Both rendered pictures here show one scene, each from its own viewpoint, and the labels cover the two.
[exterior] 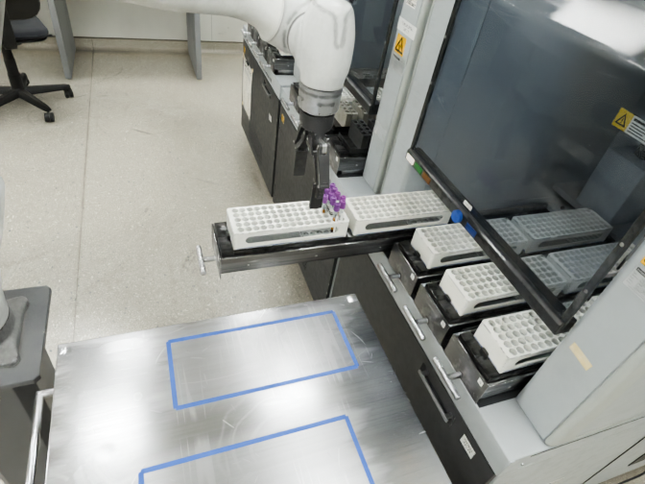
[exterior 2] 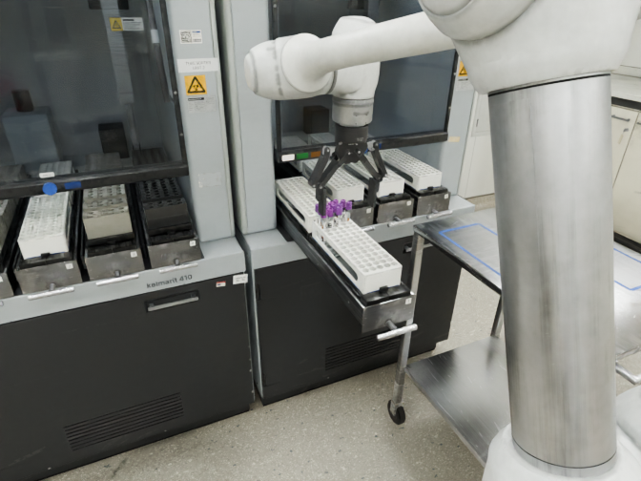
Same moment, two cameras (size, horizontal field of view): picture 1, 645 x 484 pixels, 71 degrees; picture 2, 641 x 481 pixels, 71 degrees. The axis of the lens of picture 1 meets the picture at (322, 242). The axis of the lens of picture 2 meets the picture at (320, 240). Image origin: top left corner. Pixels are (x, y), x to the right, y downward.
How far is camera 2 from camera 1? 1.43 m
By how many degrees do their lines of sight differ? 70
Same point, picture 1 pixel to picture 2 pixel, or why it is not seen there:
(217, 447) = not seen: hidden behind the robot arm
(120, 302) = not seen: outside the picture
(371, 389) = (490, 219)
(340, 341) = (464, 229)
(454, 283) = (391, 181)
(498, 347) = (435, 176)
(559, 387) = (452, 163)
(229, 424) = not seen: hidden behind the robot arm
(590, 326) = (452, 122)
